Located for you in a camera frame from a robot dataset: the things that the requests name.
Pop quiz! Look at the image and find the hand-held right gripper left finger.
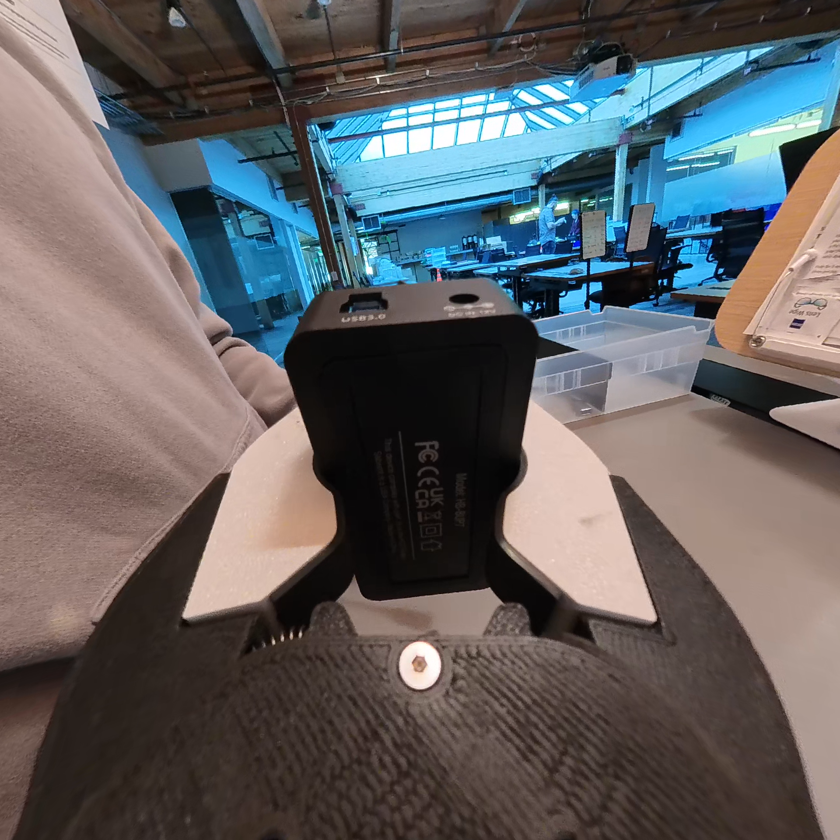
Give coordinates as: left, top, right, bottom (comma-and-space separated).
182, 408, 359, 632

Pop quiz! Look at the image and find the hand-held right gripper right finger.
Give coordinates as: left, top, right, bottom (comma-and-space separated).
487, 400, 658, 637

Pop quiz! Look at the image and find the black usb hub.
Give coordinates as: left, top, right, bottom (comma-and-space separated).
283, 279, 540, 601

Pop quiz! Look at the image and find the clear plastic bin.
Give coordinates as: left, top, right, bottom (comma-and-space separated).
532, 305, 715, 421

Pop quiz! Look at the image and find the dark wooden table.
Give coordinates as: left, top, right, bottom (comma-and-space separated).
524, 260, 657, 312

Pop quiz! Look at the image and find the white flat stand base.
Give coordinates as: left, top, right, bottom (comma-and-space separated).
769, 399, 840, 451

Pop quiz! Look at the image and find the white sign board on stand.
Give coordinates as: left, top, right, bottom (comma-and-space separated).
581, 210, 608, 309
625, 202, 656, 263

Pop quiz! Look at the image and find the light wooden board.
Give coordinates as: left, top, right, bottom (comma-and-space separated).
714, 128, 840, 378

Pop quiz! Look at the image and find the printed paper in plastic sleeve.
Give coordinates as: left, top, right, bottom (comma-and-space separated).
745, 197, 840, 362

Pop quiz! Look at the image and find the black office chair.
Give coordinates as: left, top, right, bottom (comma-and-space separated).
709, 209, 767, 284

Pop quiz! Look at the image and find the black monitor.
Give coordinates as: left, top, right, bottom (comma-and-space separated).
780, 126, 840, 198

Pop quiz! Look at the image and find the white ceiling projector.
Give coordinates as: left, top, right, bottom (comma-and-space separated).
570, 42, 637, 101

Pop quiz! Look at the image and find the white paper sheet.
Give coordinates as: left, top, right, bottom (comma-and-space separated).
0, 0, 110, 130

